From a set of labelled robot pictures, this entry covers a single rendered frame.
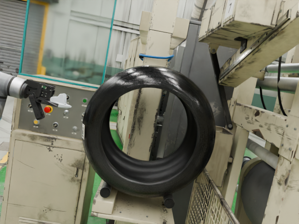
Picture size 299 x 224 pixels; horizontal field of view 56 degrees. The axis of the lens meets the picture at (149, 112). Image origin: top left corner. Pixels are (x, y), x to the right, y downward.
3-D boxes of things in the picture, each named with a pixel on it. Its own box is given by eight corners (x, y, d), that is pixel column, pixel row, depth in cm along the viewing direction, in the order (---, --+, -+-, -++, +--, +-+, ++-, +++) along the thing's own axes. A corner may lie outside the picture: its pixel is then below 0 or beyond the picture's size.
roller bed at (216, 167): (189, 170, 171) (199, 122, 167) (213, 174, 171) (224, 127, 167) (195, 182, 151) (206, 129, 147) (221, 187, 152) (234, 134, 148)
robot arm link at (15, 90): (7, 97, 120) (17, 95, 129) (18, 100, 120) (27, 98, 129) (12, 77, 118) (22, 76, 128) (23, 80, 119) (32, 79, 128)
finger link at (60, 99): (72, 97, 121) (51, 91, 121) (68, 110, 122) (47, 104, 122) (74, 97, 124) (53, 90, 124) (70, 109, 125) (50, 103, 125)
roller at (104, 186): (108, 166, 154) (113, 160, 154) (115, 171, 155) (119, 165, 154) (97, 194, 120) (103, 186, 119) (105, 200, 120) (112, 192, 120)
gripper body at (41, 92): (51, 87, 120) (24, 79, 119) (46, 106, 121) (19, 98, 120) (57, 86, 127) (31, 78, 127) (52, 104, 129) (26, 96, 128)
